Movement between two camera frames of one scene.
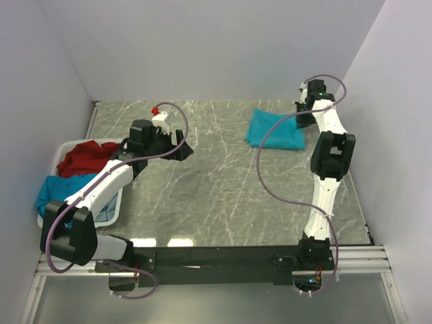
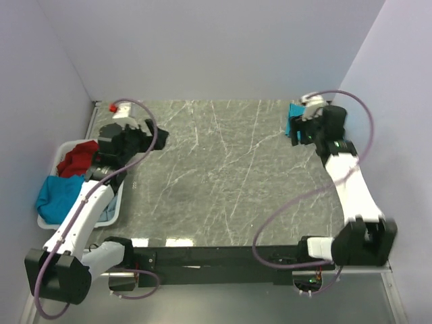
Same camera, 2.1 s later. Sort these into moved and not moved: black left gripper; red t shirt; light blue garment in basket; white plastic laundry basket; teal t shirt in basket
Moved: black left gripper
Not moved: light blue garment in basket; teal t shirt in basket; white plastic laundry basket; red t shirt
